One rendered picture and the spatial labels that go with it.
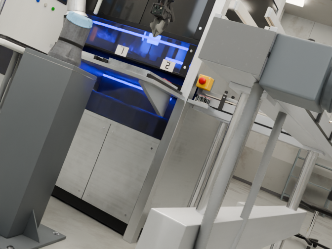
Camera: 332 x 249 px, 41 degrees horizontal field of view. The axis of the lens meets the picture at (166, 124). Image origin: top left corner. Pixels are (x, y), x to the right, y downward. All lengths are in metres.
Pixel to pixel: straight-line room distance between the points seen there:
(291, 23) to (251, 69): 11.47
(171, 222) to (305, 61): 0.37
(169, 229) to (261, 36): 0.38
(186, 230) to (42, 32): 2.25
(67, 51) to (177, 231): 1.32
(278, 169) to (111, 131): 9.24
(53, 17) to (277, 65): 2.27
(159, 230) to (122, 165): 1.80
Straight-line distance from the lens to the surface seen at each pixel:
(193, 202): 2.57
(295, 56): 0.80
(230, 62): 0.82
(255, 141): 11.71
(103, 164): 2.69
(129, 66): 2.26
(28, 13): 2.84
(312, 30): 12.23
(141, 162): 2.56
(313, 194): 11.74
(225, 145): 0.97
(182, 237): 0.81
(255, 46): 0.81
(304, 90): 0.79
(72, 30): 2.01
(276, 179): 11.68
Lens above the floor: 0.71
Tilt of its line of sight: level
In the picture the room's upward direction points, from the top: 21 degrees clockwise
